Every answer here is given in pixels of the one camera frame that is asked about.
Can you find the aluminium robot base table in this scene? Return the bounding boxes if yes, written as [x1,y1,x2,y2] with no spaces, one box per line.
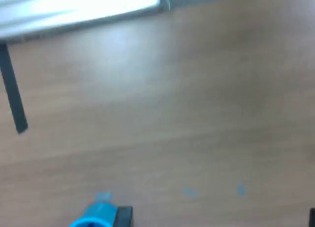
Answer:
[0,0,170,42]

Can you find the blue plastic bin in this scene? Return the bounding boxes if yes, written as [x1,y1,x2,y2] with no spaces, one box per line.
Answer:
[68,202,119,227]

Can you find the dark table leg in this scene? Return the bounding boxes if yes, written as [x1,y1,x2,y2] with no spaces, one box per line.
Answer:
[0,43,29,134]

